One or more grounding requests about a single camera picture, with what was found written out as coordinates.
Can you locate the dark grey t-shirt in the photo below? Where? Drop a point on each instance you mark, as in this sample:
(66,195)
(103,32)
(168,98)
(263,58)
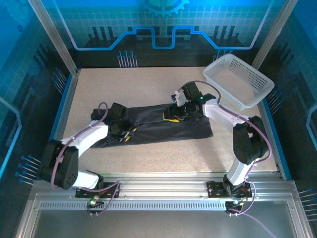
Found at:
(173,129)

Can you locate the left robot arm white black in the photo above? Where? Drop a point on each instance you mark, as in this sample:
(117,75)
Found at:
(59,163)

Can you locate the white perforated plastic basket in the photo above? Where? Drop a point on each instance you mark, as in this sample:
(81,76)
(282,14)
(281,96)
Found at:
(237,79)

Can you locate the blue table edge strip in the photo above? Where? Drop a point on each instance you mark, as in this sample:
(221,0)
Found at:
(67,88)
(281,148)

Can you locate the small board with LEDs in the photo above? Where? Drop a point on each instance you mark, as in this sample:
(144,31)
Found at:
(236,203)
(94,202)

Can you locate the grey metal panel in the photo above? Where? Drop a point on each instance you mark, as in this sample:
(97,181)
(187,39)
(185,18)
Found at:
(161,224)

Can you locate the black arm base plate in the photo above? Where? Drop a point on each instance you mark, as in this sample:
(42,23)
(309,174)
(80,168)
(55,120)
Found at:
(111,191)
(215,189)

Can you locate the aluminium mounting rail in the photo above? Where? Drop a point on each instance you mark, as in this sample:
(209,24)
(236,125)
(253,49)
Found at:
(161,183)

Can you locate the aluminium frame post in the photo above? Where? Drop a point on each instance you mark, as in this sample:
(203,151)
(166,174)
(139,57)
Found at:
(272,34)
(54,37)

